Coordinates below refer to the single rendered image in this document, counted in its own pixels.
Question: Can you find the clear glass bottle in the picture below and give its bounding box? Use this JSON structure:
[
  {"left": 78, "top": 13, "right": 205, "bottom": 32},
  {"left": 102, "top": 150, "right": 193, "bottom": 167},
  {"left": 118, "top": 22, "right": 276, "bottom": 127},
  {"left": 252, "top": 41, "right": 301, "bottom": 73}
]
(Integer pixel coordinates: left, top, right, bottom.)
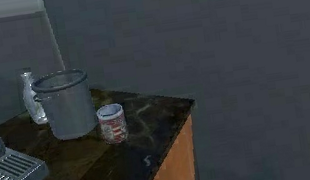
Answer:
[{"left": 18, "top": 69, "right": 50, "bottom": 127}]

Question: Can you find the red and white mug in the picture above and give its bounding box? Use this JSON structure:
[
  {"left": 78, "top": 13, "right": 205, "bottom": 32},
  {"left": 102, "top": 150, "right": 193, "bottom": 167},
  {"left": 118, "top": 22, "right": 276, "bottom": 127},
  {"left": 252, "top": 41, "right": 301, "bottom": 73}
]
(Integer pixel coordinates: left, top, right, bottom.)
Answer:
[{"left": 95, "top": 101, "right": 131, "bottom": 147}]

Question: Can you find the orange cabinet with marble top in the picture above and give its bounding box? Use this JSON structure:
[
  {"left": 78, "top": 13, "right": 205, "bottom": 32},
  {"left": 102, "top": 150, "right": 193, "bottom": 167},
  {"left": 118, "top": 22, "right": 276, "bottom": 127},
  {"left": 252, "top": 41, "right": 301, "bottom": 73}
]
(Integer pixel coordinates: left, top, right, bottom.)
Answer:
[{"left": 0, "top": 74, "right": 207, "bottom": 180}]

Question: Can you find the grey metal pot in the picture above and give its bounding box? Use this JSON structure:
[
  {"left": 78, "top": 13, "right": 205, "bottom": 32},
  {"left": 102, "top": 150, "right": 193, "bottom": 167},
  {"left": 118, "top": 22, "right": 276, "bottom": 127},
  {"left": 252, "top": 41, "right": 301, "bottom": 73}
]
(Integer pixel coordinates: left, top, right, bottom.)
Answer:
[{"left": 29, "top": 66, "right": 101, "bottom": 145}]

